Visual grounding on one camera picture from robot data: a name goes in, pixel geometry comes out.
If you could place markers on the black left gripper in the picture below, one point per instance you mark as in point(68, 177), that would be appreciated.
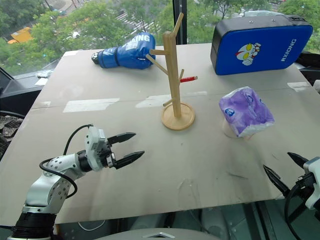
point(108, 157)

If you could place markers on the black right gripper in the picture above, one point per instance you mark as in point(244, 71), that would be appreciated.
point(303, 183)

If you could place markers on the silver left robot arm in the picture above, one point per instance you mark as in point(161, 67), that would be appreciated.
point(41, 186)

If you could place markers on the wooden mug tree stand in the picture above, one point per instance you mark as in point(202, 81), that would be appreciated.
point(173, 82)

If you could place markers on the purple tissue pack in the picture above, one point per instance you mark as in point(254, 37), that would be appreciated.
point(246, 110)

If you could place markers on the blue boxing glove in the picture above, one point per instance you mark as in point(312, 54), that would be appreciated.
point(125, 55)

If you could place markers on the black bulky object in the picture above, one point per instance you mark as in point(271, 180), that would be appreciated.
point(308, 63)

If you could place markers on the small white crumpled item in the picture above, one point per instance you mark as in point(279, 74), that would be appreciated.
point(43, 74)

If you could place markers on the dark patterned cloth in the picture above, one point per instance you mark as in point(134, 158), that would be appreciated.
point(8, 127)

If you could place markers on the blue kick pad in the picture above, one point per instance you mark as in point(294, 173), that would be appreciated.
point(260, 50)

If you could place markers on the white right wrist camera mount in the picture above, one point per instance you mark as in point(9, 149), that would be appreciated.
point(314, 180)

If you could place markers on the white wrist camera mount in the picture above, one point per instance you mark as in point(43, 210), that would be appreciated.
point(94, 140)
point(314, 180)

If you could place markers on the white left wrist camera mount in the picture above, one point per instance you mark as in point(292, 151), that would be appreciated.
point(94, 140)

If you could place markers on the black window frame post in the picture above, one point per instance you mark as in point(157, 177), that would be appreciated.
point(185, 32)

